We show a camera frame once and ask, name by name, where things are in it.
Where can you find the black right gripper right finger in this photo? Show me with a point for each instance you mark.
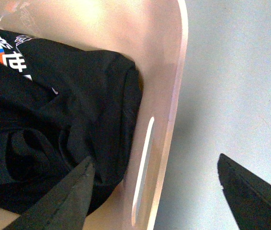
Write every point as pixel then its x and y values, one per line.
pixel 248 196

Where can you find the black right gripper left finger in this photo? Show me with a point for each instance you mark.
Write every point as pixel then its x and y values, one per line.
pixel 65 206

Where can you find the beige plastic laundry hamper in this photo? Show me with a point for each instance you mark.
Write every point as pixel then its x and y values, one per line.
pixel 152 33

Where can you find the black printed t-shirt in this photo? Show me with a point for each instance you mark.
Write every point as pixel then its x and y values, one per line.
pixel 58 106

